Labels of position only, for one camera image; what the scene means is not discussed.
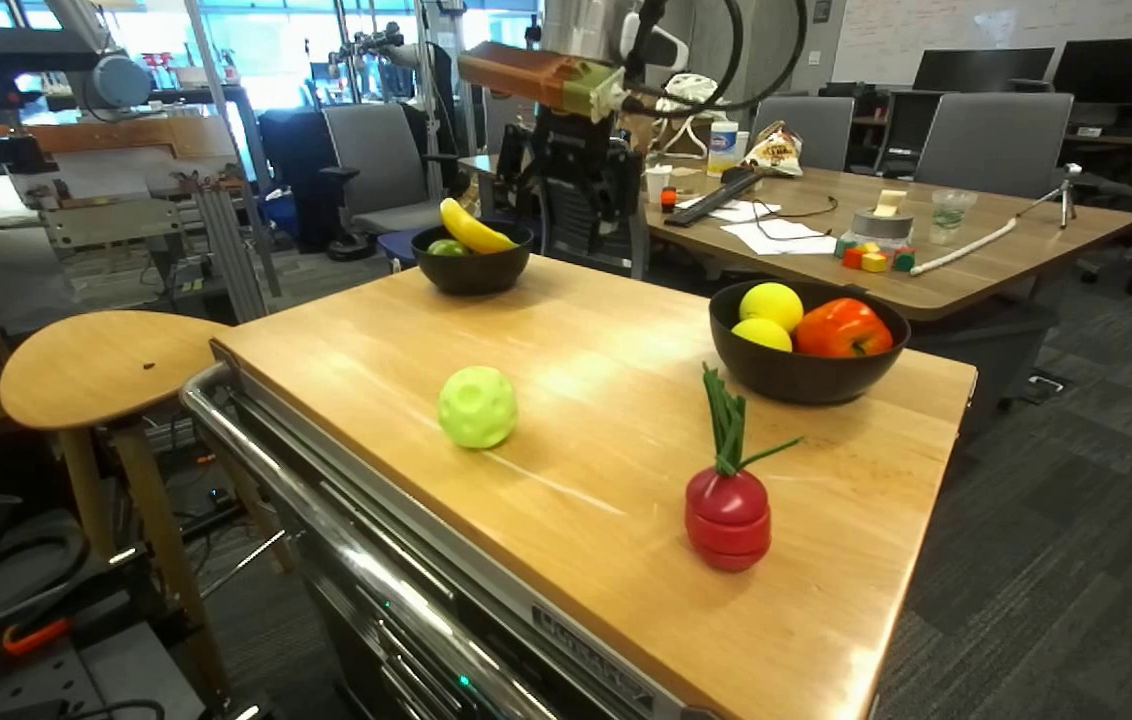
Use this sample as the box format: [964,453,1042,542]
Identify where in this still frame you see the green toy avocado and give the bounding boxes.
[426,236,467,259]

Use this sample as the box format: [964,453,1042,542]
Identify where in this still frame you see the yellow toy banana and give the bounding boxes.
[441,197,513,255]

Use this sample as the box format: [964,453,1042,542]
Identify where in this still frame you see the black bowl far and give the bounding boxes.
[708,283,912,410]

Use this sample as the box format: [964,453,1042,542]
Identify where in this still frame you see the yellow ball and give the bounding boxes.
[740,280,803,331]
[731,317,790,354]

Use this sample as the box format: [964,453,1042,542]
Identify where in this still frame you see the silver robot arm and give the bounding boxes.
[458,0,811,272]

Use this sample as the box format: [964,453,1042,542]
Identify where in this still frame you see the white paper sheet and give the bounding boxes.
[729,219,836,255]

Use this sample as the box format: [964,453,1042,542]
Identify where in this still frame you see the black bowl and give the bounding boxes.
[413,226,528,296]
[708,283,912,410]

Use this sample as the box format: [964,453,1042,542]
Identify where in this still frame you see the wooden desk left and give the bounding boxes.
[617,167,1132,326]

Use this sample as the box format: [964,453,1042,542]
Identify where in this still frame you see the red toy radish green leaves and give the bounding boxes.
[685,366,797,571]

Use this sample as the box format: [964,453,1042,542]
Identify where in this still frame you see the light green dimpled ball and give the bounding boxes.
[434,366,516,453]

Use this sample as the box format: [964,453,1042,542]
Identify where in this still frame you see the metal cart handle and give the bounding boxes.
[185,366,554,720]

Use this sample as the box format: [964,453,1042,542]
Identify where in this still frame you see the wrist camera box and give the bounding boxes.
[458,46,628,126]

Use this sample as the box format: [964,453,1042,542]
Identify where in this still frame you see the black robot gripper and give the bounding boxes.
[491,107,641,272]

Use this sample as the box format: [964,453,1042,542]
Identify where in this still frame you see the black bowl near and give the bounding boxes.
[413,226,528,296]

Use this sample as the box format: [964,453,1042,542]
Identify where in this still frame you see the red orange toy apple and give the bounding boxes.
[797,296,894,362]

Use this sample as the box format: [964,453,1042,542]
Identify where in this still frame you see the colourful toy blocks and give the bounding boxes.
[836,242,917,277]

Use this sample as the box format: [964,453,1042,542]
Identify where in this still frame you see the round wooden stool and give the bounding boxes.
[0,311,226,701]

